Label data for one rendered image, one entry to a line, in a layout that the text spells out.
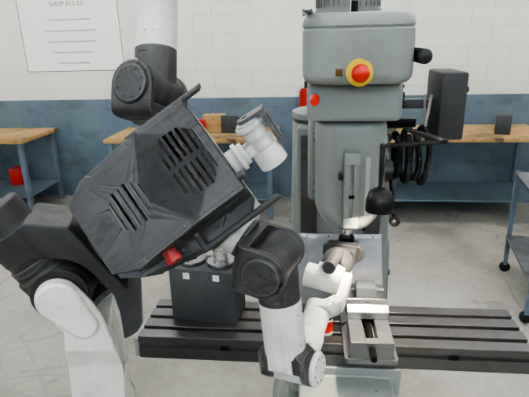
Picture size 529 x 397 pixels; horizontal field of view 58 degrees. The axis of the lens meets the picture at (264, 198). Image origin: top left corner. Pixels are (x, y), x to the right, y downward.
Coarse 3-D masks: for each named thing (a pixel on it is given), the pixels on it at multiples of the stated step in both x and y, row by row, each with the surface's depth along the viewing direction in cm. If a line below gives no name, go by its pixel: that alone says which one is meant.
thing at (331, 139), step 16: (320, 128) 129; (336, 128) 126; (352, 128) 126; (368, 128) 125; (384, 128) 127; (320, 144) 130; (336, 144) 128; (352, 144) 127; (368, 144) 127; (320, 160) 131; (336, 160) 129; (368, 160) 128; (320, 176) 133; (336, 176) 130; (368, 176) 129; (384, 176) 134; (320, 192) 134; (336, 192) 132; (320, 208) 136; (336, 208) 133; (336, 224) 135
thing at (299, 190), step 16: (304, 112) 188; (304, 128) 174; (304, 144) 175; (304, 160) 176; (304, 176) 178; (304, 192) 180; (304, 208) 182; (304, 224) 185; (320, 224) 184; (368, 224) 182; (384, 224) 184; (384, 240) 186; (384, 256) 188; (384, 272) 191; (384, 288) 193; (288, 384) 214
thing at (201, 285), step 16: (208, 256) 161; (176, 272) 153; (192, 272) 152; (208, 272) 151; (224, 272) 150; (176, 288) 156; (192, 288) 154; (208, 288) 153; (224, 288) 151; (176, 304) 157; (192, 304) 156; (208, 304) 155; (224, 304) 153; (240, 304) 159; (192, 320) 158; (208, 320) 157; (224, 320) 155
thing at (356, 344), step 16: (352, 288) 154; (352, 320) 144; (368, 320) 145; (384, 320) 143; (352, 336) 136; (368, 336) 137; (384, 336) 135; (352, 352) 134; (368, 352) 134; (384, 352) 133
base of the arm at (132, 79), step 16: (128, 64) 95; (144, 64) 95; (112, 80) 97; (128, 80) 95; (144, 80) 94; (112, 96) 97; (128, 96) 95; (144, 96) 94; (128, 112) 97; (144, 112) 95
